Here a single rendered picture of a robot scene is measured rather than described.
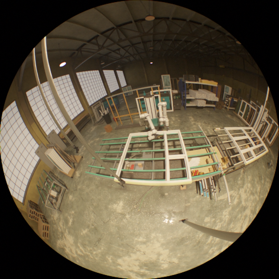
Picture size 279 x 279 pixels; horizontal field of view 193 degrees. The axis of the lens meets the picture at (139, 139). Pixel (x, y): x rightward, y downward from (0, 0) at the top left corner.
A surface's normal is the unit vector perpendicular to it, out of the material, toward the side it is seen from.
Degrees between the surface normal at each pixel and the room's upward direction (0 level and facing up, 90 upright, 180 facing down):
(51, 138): 90
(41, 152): 90
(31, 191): 90
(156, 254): 0
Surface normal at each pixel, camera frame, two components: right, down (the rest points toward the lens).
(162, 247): -0.22, -0.72
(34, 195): 0.97, -0.07
